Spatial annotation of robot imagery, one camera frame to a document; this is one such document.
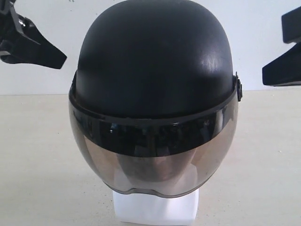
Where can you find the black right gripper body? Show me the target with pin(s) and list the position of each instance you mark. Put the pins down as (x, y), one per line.
(291, 26)

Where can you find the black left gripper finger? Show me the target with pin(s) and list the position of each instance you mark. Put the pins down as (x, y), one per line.
(22, 43)

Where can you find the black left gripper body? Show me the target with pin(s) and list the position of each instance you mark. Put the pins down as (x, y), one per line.
(9, 19)

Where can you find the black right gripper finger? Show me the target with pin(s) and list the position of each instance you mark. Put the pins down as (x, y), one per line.
(285, 70)

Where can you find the black helmet with tinted visor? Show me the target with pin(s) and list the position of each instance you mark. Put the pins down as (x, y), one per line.
(154, 101)

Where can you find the white mannequin head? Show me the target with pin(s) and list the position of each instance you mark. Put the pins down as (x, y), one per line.
(145, 209)

